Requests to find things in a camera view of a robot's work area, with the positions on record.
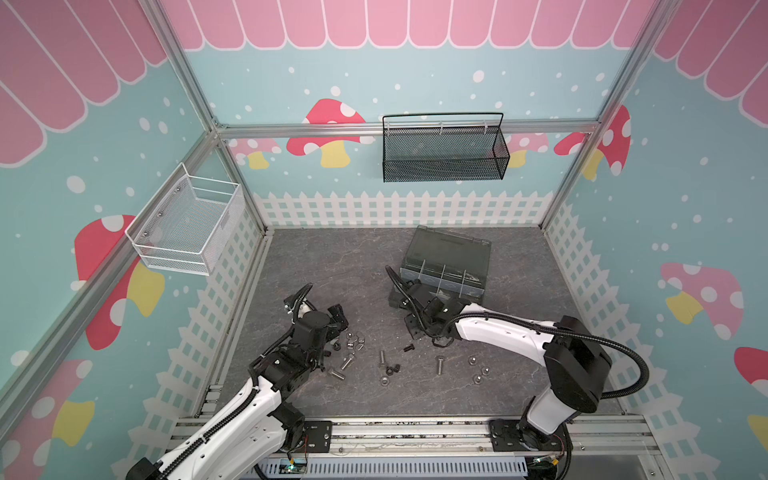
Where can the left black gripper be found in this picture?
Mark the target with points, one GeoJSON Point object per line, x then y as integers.
{"type": "Point", "coordinates": [342, 324]}

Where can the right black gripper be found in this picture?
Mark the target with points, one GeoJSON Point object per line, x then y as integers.
{"type": "Point", "coordinates": [417, 304]}

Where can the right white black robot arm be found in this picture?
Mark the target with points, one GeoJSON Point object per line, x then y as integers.
{"type": "Point", "coordinates": [576, 362]}

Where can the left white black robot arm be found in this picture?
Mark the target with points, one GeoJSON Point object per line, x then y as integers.
{"type": "Point", "coordinates": [258, 421]}

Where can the silver wing nut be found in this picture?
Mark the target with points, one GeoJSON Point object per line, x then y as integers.
{"type": "Point", "coordinates": [355, 341]}

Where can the grey plastic organizer box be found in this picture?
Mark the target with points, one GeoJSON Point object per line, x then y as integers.
{"type": "Point", "coordinates": [449, 262]}

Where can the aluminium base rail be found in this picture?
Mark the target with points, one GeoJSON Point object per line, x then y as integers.
{"type": "Point", "coordinates": [595, 435]}

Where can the white wire wall basket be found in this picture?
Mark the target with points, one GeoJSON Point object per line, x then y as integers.
{"type": "Point", "coordinates": [187, 224]}

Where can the black mesh wall basket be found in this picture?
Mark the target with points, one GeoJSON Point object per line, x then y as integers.
{"type": "Point", "coordinates": [436, 147]}

